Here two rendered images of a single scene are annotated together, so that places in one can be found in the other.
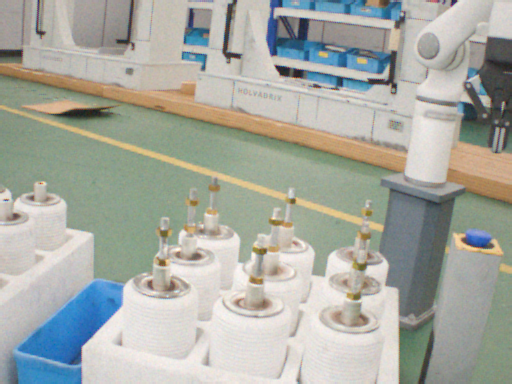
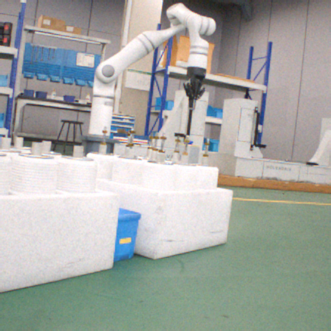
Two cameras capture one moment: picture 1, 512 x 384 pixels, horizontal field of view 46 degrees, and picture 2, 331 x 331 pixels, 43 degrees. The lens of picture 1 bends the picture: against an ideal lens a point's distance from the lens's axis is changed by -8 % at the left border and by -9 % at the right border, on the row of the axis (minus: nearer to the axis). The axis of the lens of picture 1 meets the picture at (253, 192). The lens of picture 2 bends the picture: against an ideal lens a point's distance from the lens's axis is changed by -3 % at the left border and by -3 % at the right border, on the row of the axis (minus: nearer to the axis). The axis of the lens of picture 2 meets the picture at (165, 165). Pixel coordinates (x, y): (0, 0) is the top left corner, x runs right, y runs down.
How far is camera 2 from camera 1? 1.23 m
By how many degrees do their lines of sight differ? 63
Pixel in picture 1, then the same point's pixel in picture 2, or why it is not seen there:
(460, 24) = (125, 61)
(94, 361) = (165, 199)
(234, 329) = (193, 171)
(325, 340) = (210, 171)
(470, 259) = (193, 149)
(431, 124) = (108, 108)
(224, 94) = not seen: outside the picture
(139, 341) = (168, 187)
